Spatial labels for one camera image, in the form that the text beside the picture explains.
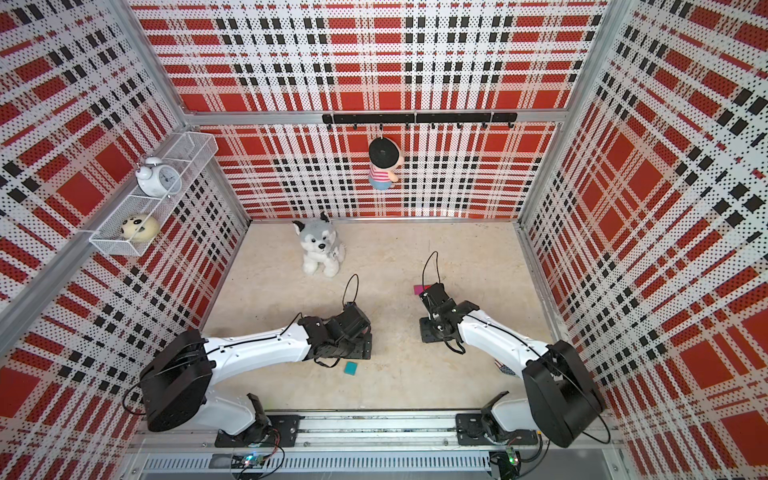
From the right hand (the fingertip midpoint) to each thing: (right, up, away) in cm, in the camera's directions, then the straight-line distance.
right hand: (435, 330), depth 86 cm
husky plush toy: (-35, +25, +7) cm, 44 cm away
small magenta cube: (-4, +10, +14) cm, 17 cm away
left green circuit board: (-46, -26, -17) cm, 56 cm away
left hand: (-21, -4, -2) cm, 21 cm away
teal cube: (-25, -10, -2) cm, 27 cm away
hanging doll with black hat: (-15, +53, +6) cm, 56 cm away
